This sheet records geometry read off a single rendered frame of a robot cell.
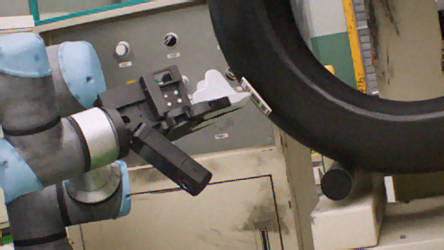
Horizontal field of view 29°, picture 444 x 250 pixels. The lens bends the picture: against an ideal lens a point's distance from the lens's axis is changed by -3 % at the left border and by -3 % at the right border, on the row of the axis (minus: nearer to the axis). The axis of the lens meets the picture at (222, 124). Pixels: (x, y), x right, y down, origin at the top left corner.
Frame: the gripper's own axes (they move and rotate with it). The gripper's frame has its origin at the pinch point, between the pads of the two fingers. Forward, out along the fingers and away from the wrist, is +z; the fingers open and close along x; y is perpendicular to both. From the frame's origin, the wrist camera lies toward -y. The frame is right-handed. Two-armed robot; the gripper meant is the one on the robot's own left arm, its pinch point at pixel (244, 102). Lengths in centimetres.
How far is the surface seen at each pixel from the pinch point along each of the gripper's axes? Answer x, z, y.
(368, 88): 805, 621, 159
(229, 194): 72, 27, -1
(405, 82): 16.5, 40.4, -2.1
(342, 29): 792, 618, 242
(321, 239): 3.4, 3.5, -21.3
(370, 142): -6.9, 11.1, -12.7
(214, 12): -1.0, 1.5, 13.6
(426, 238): -3.0, 15.2, -27.7
